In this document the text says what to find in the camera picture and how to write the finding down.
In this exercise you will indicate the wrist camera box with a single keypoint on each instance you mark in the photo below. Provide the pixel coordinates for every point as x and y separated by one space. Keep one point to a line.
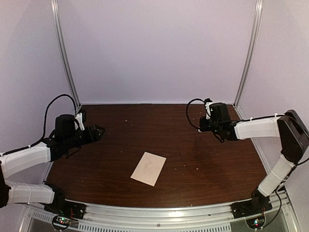
80 119
207 102

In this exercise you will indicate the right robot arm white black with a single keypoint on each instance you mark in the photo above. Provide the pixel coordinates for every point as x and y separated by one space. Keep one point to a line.
267 148

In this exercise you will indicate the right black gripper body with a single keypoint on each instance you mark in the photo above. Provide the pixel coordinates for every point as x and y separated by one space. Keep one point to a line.
214 127

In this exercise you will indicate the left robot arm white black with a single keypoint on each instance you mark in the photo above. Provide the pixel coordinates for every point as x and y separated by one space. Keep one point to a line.
69 133

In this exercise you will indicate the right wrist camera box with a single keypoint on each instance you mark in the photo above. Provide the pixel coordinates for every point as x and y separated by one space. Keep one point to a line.
207 102

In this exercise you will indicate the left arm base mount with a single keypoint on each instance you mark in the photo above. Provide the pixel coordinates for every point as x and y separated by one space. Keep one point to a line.
65 215

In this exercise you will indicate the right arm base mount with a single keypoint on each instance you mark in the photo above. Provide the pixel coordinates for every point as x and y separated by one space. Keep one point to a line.
251 212

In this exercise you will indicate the left aluminium frame post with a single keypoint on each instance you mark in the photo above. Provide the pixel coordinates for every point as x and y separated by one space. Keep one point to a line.
63 52

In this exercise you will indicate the right aluminium frame post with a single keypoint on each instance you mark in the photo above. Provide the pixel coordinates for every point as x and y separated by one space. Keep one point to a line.
257 17

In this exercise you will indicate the aluminium frame post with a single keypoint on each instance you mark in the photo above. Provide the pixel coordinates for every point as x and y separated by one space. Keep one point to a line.
257 17
63 52

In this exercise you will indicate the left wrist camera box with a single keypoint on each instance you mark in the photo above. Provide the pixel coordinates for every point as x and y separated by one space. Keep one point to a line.
80 119

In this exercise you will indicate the beige envelope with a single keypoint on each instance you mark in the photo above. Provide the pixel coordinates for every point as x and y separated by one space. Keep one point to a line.
148 169

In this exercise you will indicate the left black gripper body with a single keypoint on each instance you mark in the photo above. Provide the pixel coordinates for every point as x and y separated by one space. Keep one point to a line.
84 140

